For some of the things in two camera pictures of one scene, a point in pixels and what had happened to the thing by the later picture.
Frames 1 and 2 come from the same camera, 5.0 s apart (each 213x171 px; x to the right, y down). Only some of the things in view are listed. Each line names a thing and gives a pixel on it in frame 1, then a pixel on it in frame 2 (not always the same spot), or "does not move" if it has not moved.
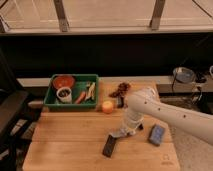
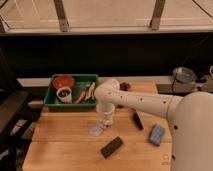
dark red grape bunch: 122,88 does not move
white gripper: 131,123 → 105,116
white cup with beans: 64,94 does not move
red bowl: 61,81 does not move
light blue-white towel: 121,132 → 96,131
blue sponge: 156,134 does not move
